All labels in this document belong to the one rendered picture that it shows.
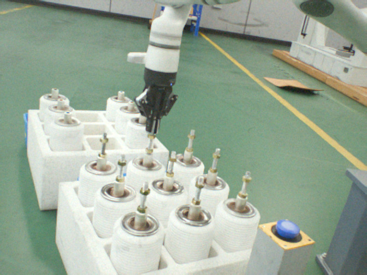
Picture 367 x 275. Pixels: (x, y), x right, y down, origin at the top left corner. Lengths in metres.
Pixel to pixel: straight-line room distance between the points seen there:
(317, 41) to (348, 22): 4.50
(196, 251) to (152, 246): 0.10
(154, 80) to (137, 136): 0.39
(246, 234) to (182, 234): 0.15
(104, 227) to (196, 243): 0.20
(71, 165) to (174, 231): 0.49
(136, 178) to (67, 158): 0.28
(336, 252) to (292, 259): 0.49
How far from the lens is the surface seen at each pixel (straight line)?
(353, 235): 1.12
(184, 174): 1.00
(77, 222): 0.88
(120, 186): 0.83
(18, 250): 1.10
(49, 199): 1.22
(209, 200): 0.92
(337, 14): 0.74
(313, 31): 5.41
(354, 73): 4.13
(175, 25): 0.87
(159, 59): 0.87
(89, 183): 0.91
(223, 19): 7.28
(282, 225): 0.70
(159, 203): 0.86
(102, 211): 0.83
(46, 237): 1.14
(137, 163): 0.97
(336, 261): 1.19
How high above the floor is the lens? 0.67
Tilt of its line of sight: 21 degrees down
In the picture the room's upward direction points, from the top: 10 degrees clockwise
